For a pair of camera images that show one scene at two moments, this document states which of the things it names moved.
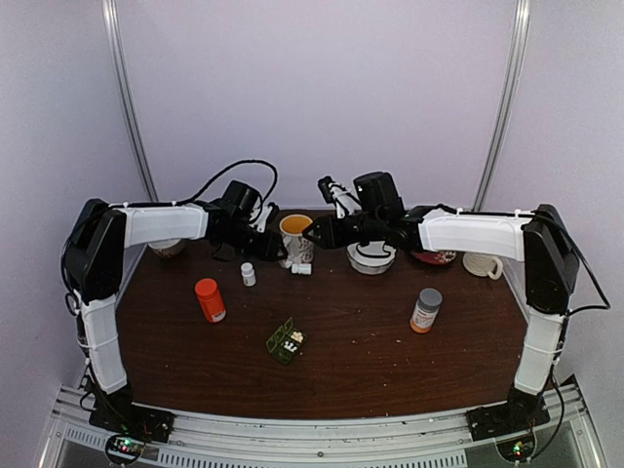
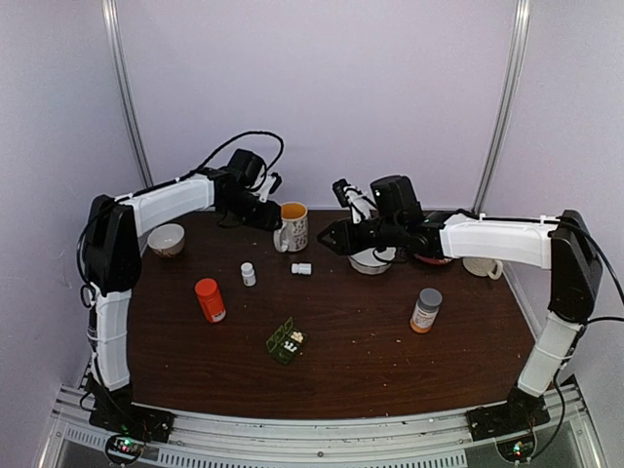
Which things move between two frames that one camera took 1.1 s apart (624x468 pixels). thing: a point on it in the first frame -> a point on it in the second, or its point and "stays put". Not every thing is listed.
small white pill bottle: (248, 274) stays put
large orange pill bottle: (211, 299) stays put
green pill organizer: (286, 342) stays put
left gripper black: (268, 250) -> (268, 220)
